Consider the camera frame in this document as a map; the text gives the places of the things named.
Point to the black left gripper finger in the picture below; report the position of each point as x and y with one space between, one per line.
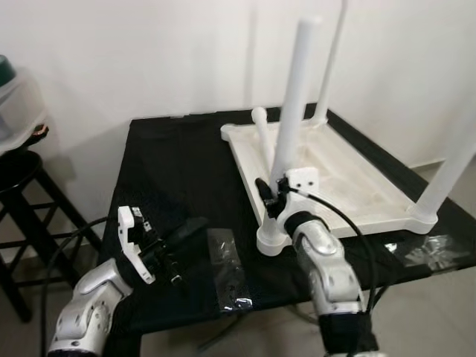
193 236
186 229

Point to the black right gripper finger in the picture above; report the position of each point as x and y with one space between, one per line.
264 190

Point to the white plastic table leg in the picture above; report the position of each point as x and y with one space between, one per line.
331 59
446 178
297 97
262 137

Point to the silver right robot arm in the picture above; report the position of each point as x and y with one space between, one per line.
331 275

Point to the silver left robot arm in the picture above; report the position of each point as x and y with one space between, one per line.
85 305

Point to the clear plastic wrap piece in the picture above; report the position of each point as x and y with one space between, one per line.
229 268

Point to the black table cloth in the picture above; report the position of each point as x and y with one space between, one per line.
178 178

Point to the white plastic table top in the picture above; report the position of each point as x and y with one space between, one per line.
357 178

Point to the green lid storage box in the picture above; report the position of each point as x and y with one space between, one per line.
18 97

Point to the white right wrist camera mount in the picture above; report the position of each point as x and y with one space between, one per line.
303 182

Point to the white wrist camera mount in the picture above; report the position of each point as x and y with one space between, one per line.
303 182
134 242

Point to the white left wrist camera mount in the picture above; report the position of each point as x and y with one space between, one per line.
134 242

